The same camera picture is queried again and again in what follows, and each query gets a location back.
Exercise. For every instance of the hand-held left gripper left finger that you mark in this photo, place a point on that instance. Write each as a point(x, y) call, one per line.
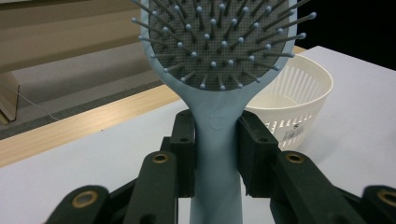
point(184, 149)

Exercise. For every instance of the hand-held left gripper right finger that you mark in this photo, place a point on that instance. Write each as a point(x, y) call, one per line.
point(257, 152)

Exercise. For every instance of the light blue hairbrush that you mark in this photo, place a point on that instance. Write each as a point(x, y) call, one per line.
point(214, 102)

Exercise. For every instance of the white plastic basket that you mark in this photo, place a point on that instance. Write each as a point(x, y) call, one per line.
point(295, 93)

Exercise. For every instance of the light wooden bench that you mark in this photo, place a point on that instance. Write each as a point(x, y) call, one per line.
point(62, 31)

